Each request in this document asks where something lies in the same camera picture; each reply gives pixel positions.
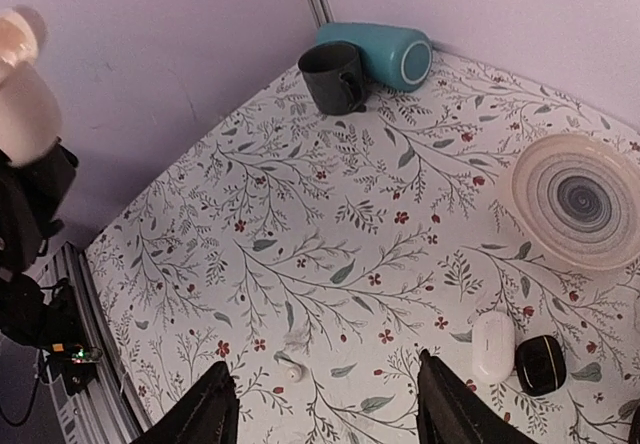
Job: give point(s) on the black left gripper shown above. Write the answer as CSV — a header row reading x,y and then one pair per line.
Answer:
x,y
30,198

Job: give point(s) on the beige earbud charging case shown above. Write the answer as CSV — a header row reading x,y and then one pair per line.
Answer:
x,y
30,115

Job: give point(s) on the black glossy earbud case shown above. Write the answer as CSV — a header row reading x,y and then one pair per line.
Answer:
x,y
540,365

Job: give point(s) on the white oval earbud case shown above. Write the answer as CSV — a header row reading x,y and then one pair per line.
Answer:
x,y
493,347

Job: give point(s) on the dark grey mug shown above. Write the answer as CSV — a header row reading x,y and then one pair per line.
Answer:
x,y
334,76

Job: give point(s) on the beige earbud with stem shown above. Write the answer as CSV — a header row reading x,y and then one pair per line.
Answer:
x,y
294,371

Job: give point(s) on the teal cylindrical speaker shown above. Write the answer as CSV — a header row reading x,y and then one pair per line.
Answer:
x,y
398,57

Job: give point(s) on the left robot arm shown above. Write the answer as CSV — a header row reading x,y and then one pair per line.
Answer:
x,y
28,320

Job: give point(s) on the front aluminium rail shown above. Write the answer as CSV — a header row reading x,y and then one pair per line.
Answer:
x,y
95,401

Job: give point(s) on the floral patterned table mat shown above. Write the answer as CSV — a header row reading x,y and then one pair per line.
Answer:
x,y
353,243

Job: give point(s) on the small black earbud case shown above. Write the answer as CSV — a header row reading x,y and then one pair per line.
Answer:
x,y
634,431

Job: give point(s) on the spiral patterned plate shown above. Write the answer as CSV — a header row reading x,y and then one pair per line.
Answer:
x,y
579,198

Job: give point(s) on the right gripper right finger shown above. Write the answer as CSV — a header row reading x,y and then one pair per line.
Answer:
x,y
450,412

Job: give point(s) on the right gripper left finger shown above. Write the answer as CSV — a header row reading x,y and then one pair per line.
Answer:
x,y
207,413

